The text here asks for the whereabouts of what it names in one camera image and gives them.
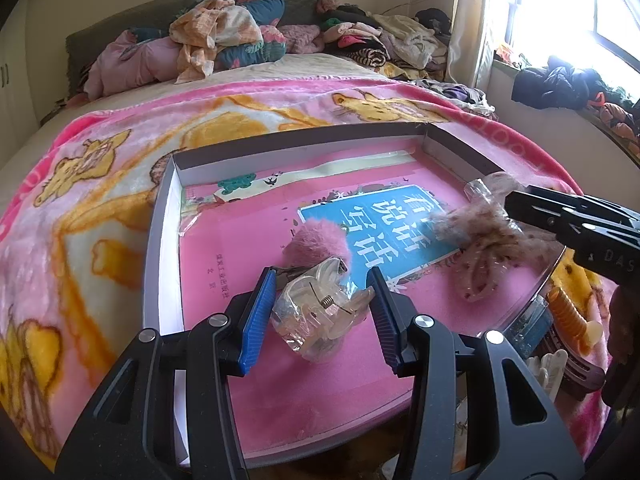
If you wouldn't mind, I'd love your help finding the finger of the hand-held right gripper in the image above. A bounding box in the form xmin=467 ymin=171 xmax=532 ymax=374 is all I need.
xmin=505 ymin=194 xmax=626 ymax=249
xmin=522 ymin=185 xmax=640 ymax=231

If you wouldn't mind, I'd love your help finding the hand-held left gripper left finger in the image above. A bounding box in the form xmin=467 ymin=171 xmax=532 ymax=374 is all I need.
xmin=55 ymin=266 xmax=278 ymax=480

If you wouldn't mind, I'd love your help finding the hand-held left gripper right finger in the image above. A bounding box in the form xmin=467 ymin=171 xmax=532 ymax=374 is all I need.
xmin=366 ymin=265 xmax=586 ymax=480

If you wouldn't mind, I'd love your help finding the clear hair claw clip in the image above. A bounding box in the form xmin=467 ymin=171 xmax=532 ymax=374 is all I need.
xmin=270 ymin=257 xmax=376 ymax=363

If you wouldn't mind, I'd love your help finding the orange hair claw clip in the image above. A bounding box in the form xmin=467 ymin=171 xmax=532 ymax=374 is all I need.
xmin=547 ymin=287 xmax=603 ymax=358

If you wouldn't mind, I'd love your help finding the leopard print hair claw clip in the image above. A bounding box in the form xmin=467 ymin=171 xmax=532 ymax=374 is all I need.
xmin=432 ymin=172 xmax=561 ymax=303

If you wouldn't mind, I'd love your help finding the dark pink hair claw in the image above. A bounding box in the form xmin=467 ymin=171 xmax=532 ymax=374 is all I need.
xmin=540 ymin=325 xmax=606 ymax=401

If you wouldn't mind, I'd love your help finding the white comb hair clip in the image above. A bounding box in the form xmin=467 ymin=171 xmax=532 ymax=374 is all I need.
xmin=525 ymin=347 xmax=568 ymax=401

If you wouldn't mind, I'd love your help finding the shallow cardboard box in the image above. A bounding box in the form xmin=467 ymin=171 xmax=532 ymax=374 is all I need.
xmin=142 ymin=124 xmax=568 ymax=466

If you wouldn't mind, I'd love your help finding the pink book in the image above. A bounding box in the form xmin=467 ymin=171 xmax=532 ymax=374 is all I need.
xmin=180 ymin=160 xmax=561 ymax=441

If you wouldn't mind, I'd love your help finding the pink fluffy hair clip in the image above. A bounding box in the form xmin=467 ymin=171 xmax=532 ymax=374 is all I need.
xmin=282 ymin=220 xmax=353 ymax=273

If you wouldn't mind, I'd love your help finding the orange and black garment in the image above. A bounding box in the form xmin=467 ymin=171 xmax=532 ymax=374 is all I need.
xmin=585 ymin=87 xmax=640 ymax=156

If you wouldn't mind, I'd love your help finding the dark puffer jacket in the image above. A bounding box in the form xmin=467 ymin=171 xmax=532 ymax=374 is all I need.
xmin=512 ymin=55 xmax=608 ymax=111

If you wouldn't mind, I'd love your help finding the pink printed blanket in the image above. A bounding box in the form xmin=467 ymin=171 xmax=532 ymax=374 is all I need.
xmin=0 ymin=77 xmax=640 ymax=471

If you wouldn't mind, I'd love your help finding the window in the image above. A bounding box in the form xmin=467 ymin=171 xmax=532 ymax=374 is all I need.
xmin=505 ymin=0 xmax=640 ymax=76

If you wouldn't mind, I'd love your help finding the cream curtain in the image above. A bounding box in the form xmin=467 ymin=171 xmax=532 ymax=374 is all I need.
xmin=447 ymin=0 xmax=516 ymax=91

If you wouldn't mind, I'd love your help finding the pile of clothes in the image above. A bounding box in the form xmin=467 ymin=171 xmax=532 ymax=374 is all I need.
xmin=315 ymin=0 xmax=451 ymax=81

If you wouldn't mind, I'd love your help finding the pink knitted sweater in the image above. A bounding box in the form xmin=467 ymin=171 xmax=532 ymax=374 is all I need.
xmin=277 ymin=25 xmax=326 ymax=56

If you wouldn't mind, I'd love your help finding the pink garment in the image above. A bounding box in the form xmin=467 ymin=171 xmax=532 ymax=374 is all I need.
xmin=82 ymin=30 xmax=186 ymax=98

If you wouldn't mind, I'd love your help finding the orange checked cloth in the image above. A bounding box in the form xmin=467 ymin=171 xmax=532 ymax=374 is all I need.
xmin=170 ymin=0 xmax=263 ymax=83

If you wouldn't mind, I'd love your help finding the dark floral quilt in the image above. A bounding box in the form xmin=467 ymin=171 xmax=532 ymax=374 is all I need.
xmin=135 ymin=0 xmax=288 ymax=68

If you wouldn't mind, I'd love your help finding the dark grey headboard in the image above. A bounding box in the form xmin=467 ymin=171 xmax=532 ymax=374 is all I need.
xmin=65 ymin=0 xmax=326 ymax=96

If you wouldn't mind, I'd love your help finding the cream wardrobe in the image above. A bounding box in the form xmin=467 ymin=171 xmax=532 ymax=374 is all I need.
xmin=0 ymin=0 xmax=41 ymax=126

